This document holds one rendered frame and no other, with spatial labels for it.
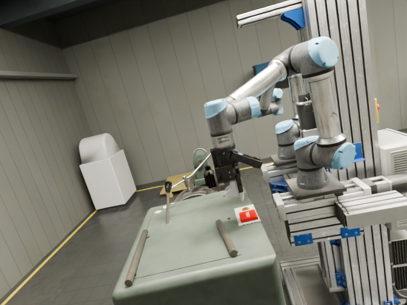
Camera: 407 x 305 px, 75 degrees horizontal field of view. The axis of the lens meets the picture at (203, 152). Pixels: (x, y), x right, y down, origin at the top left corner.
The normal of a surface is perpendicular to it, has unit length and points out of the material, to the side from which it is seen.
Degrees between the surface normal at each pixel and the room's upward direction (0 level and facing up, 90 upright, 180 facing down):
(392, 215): 90
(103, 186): 90
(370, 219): 90
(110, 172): 90
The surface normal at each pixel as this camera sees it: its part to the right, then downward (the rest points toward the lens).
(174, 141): -0.07, 0.26
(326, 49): 0.40, -0.02
